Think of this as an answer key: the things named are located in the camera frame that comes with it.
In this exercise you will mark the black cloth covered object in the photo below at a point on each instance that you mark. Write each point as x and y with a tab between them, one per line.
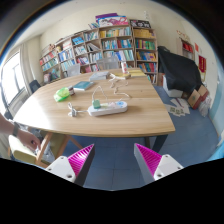
181	73

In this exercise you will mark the teal book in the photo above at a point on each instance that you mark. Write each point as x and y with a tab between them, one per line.
82	85

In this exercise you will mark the person's forearm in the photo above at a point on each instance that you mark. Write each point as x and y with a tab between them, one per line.
6	127

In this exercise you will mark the cardboard box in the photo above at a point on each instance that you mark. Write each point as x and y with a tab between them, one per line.
198	96

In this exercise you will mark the green charger plug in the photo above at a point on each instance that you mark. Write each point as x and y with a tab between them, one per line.
96	104

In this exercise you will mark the papers on floor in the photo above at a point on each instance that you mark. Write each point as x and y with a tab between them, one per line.
178	107

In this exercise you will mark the window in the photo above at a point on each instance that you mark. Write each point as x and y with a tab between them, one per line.
14	90

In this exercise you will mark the small wall shelf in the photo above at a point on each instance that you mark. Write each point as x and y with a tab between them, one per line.
187	49

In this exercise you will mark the white power strip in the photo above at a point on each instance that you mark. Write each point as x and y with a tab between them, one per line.
108	108

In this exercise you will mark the yellow book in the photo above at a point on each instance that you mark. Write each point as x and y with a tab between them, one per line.
136	73

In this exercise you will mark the person's hand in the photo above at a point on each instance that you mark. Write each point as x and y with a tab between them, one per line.
28	139

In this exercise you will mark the green plastic bag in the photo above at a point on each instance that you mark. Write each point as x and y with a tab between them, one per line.
61	94

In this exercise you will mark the grey book stack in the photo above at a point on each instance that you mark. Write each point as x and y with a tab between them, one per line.
99	76

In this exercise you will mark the yellow green chair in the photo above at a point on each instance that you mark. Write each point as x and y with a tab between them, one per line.
22	153

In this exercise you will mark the gripper left finger with white magenta pad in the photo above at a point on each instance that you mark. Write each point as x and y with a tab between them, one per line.
75	167

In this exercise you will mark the gripper right finger with white magenta pad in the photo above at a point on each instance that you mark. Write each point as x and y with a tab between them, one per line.
154	166

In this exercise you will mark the large wooden bookshelf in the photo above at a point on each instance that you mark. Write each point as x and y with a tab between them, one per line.
136	46

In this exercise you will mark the black wristwatch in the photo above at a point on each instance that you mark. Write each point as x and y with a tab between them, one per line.
16	129

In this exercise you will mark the red wall hanging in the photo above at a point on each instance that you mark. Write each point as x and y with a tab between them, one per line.
202	64

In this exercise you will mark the small white pink box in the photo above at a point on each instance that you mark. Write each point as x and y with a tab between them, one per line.
124	67

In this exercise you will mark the grey chair back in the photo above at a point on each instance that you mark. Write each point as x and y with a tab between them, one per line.
108	63

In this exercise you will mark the wooden table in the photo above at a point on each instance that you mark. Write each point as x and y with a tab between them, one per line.
146	114

